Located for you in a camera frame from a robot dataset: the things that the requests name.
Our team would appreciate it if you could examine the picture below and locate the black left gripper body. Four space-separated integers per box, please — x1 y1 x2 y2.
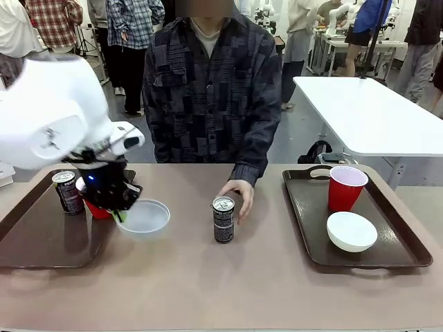
71 149 144 213

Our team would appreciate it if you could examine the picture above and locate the red plastic cup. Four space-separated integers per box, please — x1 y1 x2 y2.
75 176 114 220
327 165 370 213

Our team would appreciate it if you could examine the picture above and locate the white bowl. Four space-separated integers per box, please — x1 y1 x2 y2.
326 211 379 254
114 199 172 243

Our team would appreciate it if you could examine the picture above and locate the black can green rim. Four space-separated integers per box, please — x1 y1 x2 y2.
51 170 87 216

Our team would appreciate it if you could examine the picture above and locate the black can silver lid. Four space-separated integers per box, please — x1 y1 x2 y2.
211 196 237 244

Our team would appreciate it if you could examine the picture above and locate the person's left forearm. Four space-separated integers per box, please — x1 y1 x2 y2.
229 130 283 190

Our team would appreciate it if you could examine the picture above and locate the person's right forearm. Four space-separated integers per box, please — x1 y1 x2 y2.
144 113 171 165

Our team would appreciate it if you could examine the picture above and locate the person's left hand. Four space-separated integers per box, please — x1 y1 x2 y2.
218 178 255 226

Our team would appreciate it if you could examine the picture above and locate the brown plastic tray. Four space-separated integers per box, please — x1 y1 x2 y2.
282 165 434 270
0 168 137 269

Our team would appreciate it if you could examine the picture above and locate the white box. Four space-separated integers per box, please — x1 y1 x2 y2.
0 162 17 189

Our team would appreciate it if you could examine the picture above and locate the person in patchwork shirt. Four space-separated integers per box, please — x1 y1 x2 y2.
141 0 283 190

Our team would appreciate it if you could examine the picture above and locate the bystander in grey top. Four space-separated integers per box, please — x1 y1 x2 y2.
86 0 123 96

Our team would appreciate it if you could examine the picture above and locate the black tripod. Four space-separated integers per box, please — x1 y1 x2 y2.
73 26 105 59

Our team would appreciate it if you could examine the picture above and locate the bystander in blue plaid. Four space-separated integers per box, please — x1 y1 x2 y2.
106 0 167 116

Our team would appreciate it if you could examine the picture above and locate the bystander in red plaid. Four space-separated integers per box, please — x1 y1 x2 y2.
25 0 85 58

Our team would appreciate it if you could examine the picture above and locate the bystander in white clothes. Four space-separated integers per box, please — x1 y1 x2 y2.
0 0 43 89

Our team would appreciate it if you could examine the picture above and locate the black chair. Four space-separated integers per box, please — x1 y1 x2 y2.
297 140 334 165

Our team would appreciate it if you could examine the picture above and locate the grey white device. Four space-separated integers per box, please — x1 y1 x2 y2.
318 151 359 167

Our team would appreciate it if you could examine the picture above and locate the bystander in white apron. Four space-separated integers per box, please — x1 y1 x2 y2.
280 0 315 112

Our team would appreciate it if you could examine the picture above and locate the white background table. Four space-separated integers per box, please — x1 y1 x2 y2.
292 75 443 190

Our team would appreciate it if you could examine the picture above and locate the white background desk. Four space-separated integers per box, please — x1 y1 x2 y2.
311 28 410 78

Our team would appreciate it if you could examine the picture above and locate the black vertical pole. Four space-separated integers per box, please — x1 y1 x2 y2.
359 0 390 80

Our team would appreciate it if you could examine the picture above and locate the bystander in blue top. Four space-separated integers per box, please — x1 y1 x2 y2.
344 0 394 78

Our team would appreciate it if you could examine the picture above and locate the bystander in dark jacket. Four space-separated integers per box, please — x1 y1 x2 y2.
393 0 443 105

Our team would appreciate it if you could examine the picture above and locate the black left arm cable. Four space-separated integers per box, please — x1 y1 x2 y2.
62 128 136 164

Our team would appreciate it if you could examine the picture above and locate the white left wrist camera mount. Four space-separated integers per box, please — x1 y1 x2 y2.
109 120 146 157

